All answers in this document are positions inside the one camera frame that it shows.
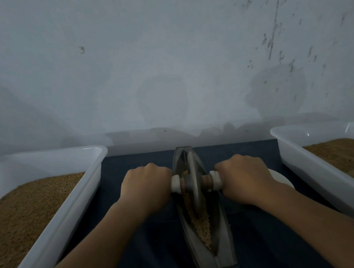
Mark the small ground grain portion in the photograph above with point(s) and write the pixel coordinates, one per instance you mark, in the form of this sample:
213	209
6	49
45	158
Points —
202	227

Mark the dark blue tablecloth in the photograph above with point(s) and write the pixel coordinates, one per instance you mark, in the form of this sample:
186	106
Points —
158	254

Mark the white plastic tray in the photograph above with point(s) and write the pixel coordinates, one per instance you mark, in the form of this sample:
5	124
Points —
71	209
314	178

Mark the person's left hand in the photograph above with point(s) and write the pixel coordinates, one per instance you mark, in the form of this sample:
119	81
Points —
145	189

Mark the white round plate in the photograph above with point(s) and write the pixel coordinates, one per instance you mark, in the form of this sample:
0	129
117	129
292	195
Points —
282	178

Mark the person's right hand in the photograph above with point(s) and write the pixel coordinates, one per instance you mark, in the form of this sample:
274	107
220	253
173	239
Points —
245	179

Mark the person's right forearm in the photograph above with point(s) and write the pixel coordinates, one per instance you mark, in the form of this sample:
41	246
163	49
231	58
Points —
325	227

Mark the person's left forearm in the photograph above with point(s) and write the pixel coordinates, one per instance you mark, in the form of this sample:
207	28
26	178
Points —
83	259

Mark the boat-shaped metal grinding trough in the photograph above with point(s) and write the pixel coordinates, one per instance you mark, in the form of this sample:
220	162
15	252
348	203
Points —
222	247

